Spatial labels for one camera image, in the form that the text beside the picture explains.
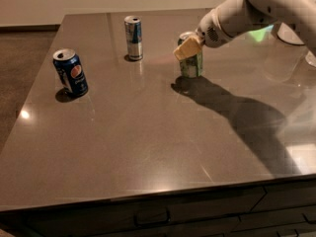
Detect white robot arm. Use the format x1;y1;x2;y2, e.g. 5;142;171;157
174;0;316;60

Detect silver blue energy drink can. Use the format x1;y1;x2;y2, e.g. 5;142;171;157
124;16;143;60

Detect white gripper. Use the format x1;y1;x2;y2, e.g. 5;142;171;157
174;8;236;61

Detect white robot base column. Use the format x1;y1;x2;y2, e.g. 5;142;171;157
264;23;316;82

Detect blue Pepsi can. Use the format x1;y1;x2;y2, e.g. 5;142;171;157
53;48;88;97

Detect green soda can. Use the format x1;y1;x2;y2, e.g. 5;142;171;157
178;32;202;78

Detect dark cabinet drawers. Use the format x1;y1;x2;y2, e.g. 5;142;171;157
0;179;316;237

